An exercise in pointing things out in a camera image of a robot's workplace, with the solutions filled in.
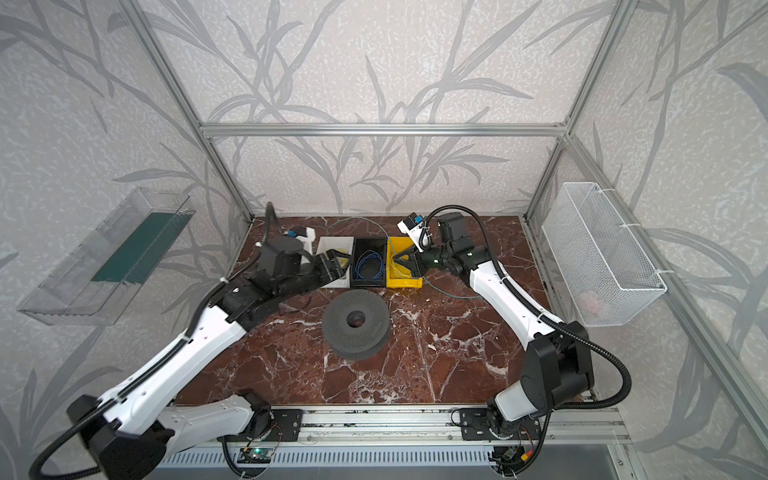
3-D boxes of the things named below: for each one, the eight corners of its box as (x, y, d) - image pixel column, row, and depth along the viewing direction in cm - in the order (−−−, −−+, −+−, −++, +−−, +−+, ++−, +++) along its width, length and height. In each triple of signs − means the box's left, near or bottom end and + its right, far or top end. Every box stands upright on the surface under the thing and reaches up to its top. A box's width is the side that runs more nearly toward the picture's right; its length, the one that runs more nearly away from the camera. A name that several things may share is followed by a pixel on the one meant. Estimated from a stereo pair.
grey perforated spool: (322, 360, 86) (316, 351, 81) (332, 300, 99) (328, 289, 93) (388, 360, 86) (387, 352, 81) (390, 300, 99) (389, 289, 93)
